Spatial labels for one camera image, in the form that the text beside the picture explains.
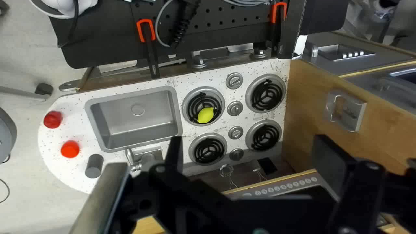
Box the black coiled cable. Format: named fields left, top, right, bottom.
left=172, top=0, right=203, bottom=47

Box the orange round toy object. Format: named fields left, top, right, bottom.
left=60, top=139, right=82, bottom=160

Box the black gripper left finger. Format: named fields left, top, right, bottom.
left=149, top=135, right=205, bottom=211

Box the grey toy sink basin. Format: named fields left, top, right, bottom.
left=84, top=85, right=181, bottom=154

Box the grey stove knob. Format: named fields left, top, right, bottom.
left=227, top=125, right=244, bottom=141
left=225, top=72, right=244, bottom=91
left=226, top=100, right=244, bottom=117
left=229, top=147, right=246, bottom=161

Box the silver toy faucet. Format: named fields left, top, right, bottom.
left=125, top=144, right=164, bottom=173

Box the wooden toy kitchen cabinet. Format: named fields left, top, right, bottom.
left=222, top=31, right=416, bottom=200

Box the red round toy object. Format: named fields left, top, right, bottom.
left=42, top=109, right=65, bottom=130

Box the grey looped cable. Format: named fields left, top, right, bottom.
left=153, top=0, right=177, bottom=48

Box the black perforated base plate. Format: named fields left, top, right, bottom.
left=47, top=0, right=351, bottom=70

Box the yellow toy lemon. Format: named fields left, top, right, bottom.
left=196, top=107, right=217, bottom=125

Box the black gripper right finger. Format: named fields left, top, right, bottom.
left=312, top=134, right=387, bottom=228

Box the grey curved plastic shell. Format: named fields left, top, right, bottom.
left=0, top=107, right=18, bottom=165

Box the black coil toy burner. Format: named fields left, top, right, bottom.
left=181, top=86, right=226, bottom=128
left=244, top=73, right=287, bottom=113
left=188, top=133, right=229, bottom=167
left=244, top=118, right=283, bottom=152

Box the grey toy cylinder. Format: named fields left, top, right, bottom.
left=84, top=154, right=105, bottom=180

